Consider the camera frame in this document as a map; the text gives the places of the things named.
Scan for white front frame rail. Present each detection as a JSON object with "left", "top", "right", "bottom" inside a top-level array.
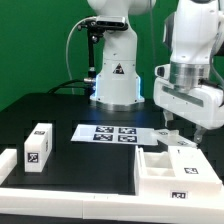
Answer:
[{"left": 0, "top": 188, "right": 224, "bottom": 224}]

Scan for white panel with tag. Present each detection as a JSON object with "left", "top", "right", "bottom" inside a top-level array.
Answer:
[{"left": 154, "top": 129, "right": 197, "bottom": 148}]

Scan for small white door panel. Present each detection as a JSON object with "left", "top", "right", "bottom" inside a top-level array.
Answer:
[{"left": 168, "top": 146, "right": 214, "bottom": 181}]

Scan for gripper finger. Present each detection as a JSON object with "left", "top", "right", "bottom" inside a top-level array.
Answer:
[
  {"left": 194, "top": 125, "right": 206, "bottom": 144},
  {"left": 163, "top": 110, "right": 173, "bottom": 126}
]

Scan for black camera stand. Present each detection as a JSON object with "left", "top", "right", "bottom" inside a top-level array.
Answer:
[{"left": 78, "top": 16, "right": 128, "bottom": 95}]

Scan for white marker sheet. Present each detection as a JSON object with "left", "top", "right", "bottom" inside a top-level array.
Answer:
[{"left": 71, "top": 124, "right": 158, "bottom": 146}]

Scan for black base cables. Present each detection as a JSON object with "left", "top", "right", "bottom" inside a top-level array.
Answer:
[{"left": 47, "top": 78, "right": 93, "bottom": 96}]

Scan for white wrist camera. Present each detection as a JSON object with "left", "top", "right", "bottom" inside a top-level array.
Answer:
[{"left": 155, "top": 64, "right": 170, "bottom": 80}]

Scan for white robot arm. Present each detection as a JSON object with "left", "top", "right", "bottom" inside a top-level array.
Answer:
[{"left": 87, "top": 0, "right": 224, "bottom": 143}]

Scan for white left frame rail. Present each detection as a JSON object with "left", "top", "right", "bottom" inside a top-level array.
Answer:
[{"left": 0, "top": 149, "right": 17, "bottom": 185}]

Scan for tall white block with tag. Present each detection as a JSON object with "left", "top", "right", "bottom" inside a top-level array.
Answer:
[{"left": 24, "top": 123, "right": 53, "bottom": 172}]

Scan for white cabinet body box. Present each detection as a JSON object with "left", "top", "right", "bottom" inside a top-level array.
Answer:
[{"left": 134, "top": 146, "right": 223, "bottom": 200}]

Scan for white frame rail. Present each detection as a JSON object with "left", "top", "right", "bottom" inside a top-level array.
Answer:
[
  {"left": 0, "top": 149, "right": 17, "bottom": 185},
  {"left": 0, "top": 188, "right": 224, "bottom": 224}
]

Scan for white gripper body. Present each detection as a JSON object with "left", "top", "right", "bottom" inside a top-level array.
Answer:
[{"left": 153, "top": 77, "right": 224, "bottom": 130}]

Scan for grey stand cable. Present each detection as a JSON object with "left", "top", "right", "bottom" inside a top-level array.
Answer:
[{"left": 65, "top": 17, "right": 96, "bottom": 96}]

